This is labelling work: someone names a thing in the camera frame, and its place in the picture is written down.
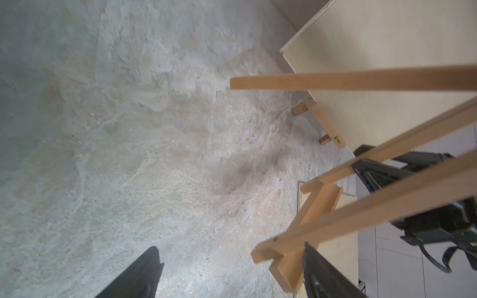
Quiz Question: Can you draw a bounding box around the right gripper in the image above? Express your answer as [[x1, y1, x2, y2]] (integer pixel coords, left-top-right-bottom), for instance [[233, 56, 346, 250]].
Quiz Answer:
[[351, 145, 477, 273]]

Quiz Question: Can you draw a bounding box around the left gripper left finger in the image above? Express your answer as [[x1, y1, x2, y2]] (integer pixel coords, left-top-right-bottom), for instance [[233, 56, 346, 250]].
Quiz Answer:
[[96, 246, 164, 298]]

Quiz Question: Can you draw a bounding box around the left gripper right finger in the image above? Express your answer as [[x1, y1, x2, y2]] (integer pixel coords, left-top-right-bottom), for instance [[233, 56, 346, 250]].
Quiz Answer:
[[303, 242, 366, 298]]

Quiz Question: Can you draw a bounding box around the wooden easel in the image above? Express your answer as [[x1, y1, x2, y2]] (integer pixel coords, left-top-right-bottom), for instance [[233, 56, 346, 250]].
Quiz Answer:
[[230, 65, 477, 285], [292, 97, 347, 149]]

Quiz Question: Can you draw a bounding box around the plywood board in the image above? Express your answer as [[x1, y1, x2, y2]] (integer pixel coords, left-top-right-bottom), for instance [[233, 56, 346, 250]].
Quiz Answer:
[[293, 190, 359, 298], [281, 1, 477, 150]]

